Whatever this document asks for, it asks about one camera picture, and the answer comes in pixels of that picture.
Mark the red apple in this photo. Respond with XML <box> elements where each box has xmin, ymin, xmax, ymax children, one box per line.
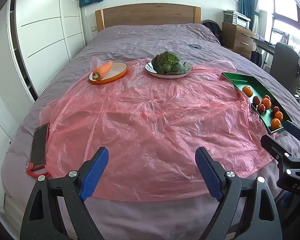
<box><xmin>273</xmin><ymin>106</ymin><xmax>280</xmax><ymax>114</ymax></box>
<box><xmin>253</xmin><ymin>96</ymin><xmax>261</xmax><ymax>106</ymax></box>
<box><xmin>263</xmin><ymin>95</ymin><xmax>271</xmax><ymax>100</ymax></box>
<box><xmin>257</xmin><ymin>103</ymin><xmax>267</xmax><ymax>114</ymax></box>

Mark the large orange front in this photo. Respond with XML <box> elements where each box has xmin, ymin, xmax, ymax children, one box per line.
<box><xmin>242</xmin><ymin>86</ymin><xmax>254</xmax><ymax>98</ymax></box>

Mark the green rectangular tray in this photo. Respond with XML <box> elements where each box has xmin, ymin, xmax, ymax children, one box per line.
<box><xmin>222</xmin><ymin>72</ymin><xmax>293</xmax><ymax>134</ymax></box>

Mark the grey office chair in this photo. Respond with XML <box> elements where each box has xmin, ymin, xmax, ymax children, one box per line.
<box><xmin>269</xmin><ymin>42</ymin><xmax>300</xmax><ymax>96</ymax></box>

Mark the black smartphone red case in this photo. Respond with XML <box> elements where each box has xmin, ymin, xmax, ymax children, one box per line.
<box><xmin>28</xmin><ymin>123</ymin><xmax>50</xmax><ymax>171</ymax></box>

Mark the dark blue tote bag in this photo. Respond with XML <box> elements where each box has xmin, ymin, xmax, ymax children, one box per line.
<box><xmin>250</xmin><ymin>47</ymin><xmax>263</xmax><ymax>67</ymax></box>

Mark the desk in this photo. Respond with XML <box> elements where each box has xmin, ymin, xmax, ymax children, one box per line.
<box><xmin>251</xmin><ymin>36</ymin><xmax>275</xmax><ymax>69</ymax></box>

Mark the pink plastic sheet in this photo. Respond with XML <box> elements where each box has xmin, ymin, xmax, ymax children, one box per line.
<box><xmin>39</xmin><ymin>59</ymin><xmax>272</xmax><ymax>202</ymax></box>

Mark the wooden drawer chest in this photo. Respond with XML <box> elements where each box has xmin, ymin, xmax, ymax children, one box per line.
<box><xmin>222</xmin><ymin>22</ymin><xmax>255</xmax><ymax>59</ymax></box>

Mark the black backpack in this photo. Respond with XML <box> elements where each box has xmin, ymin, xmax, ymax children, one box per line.
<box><xmin>203</xmin><ymin>20</ymin><xmax>222</xmax><ymax>44</ymax></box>

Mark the small dark object on bed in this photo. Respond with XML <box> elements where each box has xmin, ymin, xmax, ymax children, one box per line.
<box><xmin>189</xmin><ymin>44</ymin><xmax>202</xmax><ymax>49</ymax></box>

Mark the white printer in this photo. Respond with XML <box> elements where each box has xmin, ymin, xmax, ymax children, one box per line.
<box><xmin>223</xmin><ymin>10</ymin><xmax>251</xmax><ymax>29</ymax></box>

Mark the green leafy cabbage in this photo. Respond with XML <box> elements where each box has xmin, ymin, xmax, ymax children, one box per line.
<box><xmin>151</xmin><ymin>51</ymin><xmax>188</xmax><ymax>75</ymax></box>

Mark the white enamel plate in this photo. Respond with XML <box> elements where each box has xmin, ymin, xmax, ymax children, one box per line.
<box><xmin>145</xmin><ymin>62</ymin><xmax>193</xmax><ymax>79</ymax></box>

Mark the carrot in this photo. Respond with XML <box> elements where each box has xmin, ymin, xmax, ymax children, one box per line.
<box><xmin>92</xmin><ymin>62</ymin><xmax>113</xmax><ymax>81</ymax></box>

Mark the orange oval dish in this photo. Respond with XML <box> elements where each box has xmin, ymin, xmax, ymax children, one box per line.
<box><xmin>89</xmin><ymin>60</ymin><xmax>128</xmax><ymax>85</ymax></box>

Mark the wooden headboard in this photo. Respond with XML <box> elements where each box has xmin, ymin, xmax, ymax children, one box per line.
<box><xmin>95</xmin><ymin>3</ymin><xmax>202</xmax><ymax>31</ymax></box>

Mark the white sliding wardrobe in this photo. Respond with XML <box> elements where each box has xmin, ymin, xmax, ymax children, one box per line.
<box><xmin>14</xmin><ymin>0</ymin><xmax>85</xmax><ymax>99</ymax></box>

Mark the red phone lanyard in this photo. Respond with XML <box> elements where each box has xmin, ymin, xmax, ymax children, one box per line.
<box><xmin>25</xmin><ymin>160</ymin><xmax>52</xmax><ymax>179</ymax></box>

